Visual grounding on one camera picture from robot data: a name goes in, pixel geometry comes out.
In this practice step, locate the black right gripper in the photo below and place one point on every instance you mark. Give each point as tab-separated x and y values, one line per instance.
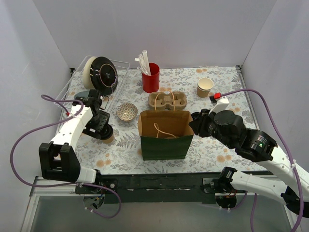
201	123

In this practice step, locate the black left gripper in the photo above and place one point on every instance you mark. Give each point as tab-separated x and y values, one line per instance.
102	120

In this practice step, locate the black plastic cup lid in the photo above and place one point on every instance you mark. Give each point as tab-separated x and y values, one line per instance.
106	132

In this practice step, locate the stack of brown paper cups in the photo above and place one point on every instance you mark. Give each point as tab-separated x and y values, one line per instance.
204	87

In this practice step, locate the green paper bag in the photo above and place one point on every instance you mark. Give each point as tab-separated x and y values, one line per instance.
155	126

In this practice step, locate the brown paper coffee cup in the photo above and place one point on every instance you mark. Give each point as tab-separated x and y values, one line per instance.
108	140

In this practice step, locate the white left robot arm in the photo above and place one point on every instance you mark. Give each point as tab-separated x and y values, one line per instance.
57	158

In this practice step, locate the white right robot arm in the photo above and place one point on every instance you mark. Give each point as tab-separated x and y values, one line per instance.
282	187

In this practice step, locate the patterned small bowl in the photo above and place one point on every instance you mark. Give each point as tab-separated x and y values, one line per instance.
127	112

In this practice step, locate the grey blue cup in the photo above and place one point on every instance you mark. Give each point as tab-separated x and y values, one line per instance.
81	94

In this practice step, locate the cream round plate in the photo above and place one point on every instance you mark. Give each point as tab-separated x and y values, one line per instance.
86	79

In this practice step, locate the floral tablecloth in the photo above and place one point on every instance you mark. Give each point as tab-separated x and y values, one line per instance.
123	155

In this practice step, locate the black round plate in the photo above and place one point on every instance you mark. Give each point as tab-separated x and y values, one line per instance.
104	75

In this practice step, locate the brown pulp cup carrier stack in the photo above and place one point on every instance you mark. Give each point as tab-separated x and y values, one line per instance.
175	100

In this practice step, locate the red ribbed straw holder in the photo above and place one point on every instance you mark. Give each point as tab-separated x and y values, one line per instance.
151	83

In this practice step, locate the white wrapped straw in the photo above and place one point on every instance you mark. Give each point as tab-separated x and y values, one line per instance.
146	61
142	66

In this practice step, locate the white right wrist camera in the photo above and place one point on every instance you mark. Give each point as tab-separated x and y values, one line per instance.
219	102

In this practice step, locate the white wire dish rack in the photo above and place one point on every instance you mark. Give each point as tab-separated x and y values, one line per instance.
74	85

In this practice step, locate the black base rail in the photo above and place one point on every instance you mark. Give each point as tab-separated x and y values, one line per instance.
156	188

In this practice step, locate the aluminium frame rail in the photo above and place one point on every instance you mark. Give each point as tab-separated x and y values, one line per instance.
55	209

